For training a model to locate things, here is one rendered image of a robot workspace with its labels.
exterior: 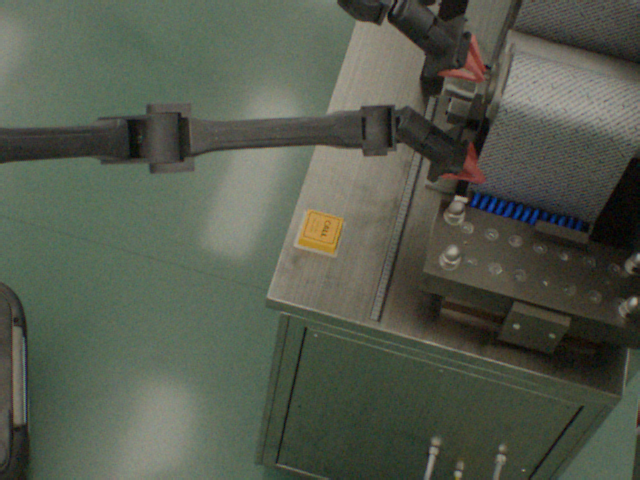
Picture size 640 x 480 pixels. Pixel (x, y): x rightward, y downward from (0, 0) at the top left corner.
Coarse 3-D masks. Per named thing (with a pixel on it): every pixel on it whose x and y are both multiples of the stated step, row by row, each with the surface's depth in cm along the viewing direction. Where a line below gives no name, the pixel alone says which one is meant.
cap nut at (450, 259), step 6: (450, 246) 203; (456, 246) 203; (444, 252) 204; (450, 252) 202; (456, 252) 202; (444, 258) 204; (450, 258) 203; (456, 258) 203; (444, 264) 204; (450, 264) 204; (456, 264) 205
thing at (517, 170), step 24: (504, 144) 202; (528, 144) 200; (480, 168) 209; (504, 168) 207; (528, 168) 205; (552, 168) 204; (576, 168) 202; (600, 168) 201; (624, 168) 199; (480, 192) 214; (504, 192) 213; (528, 192) 211; (552, 192) 209; (576, 192) 208; (600, 192) 206; (576, 216) 213
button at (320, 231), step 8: (312, 216) 220; (320, 216) 221; (328, 216) 221; (304, 224) 219; (312, 224) 220; (320, 224) 220; (328, 224) 220; (336, 224) 220; (304, 232) 218; (312, 232) 219; (320, 232) 219; (328, 232) 219; (336, 232) 219; (304, 240) 218; (312, 240) 218; (320, 240) 218; (328, 240) 218; (336, 240) 218; (312, 248) 219; (320, 248) 219; (328, 248) 218
